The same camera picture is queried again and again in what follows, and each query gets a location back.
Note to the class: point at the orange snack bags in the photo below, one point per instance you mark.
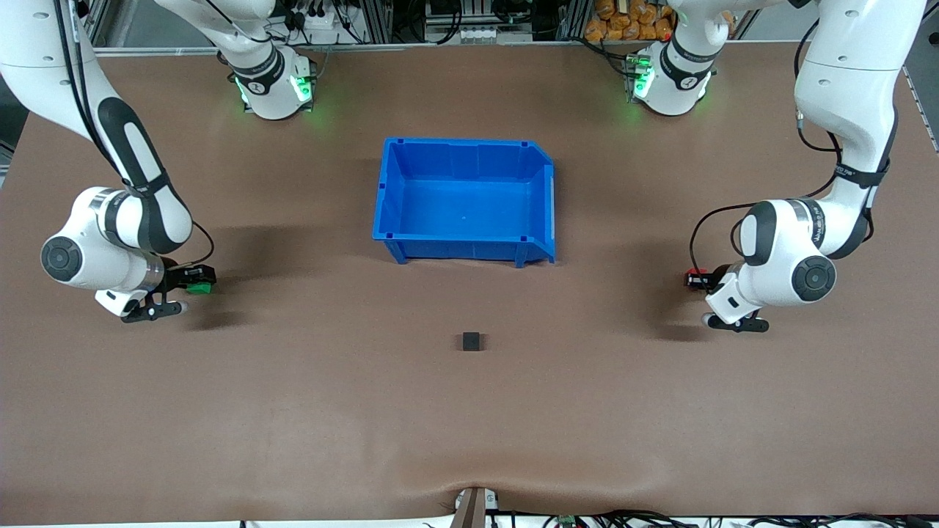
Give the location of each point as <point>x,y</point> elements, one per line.
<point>623,26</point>

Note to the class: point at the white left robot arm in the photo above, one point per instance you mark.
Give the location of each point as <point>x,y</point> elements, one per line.
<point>785,257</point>

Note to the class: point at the small green cube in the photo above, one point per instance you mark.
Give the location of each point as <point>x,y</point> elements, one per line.
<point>199,289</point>

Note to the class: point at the silver table edge rail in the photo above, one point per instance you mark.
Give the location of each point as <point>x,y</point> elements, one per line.
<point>183,50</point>

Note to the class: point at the white power strip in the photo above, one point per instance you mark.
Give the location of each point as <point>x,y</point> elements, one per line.
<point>323,26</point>

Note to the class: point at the brown grey edge clamp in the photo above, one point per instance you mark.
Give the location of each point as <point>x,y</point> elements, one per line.
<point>469,510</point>

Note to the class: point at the white perforated side rail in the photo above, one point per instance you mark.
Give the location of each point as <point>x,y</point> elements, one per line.
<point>921,110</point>

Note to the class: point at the small red cube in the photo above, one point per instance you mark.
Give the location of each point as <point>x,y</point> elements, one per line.
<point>698,279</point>

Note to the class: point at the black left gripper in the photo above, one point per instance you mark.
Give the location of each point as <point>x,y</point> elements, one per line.
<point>717,279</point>

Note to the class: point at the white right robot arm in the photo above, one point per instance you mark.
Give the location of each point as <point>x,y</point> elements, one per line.
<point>132,220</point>

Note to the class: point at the blue plastic storage bin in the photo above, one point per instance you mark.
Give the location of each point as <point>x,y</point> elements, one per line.
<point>462,205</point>

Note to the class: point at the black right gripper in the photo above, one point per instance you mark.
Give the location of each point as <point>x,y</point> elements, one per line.
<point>176,278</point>

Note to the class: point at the small black cube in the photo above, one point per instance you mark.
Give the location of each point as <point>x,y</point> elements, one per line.
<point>471,342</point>

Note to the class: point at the aluminium frame post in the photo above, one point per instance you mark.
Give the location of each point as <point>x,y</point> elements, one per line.
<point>374,18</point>

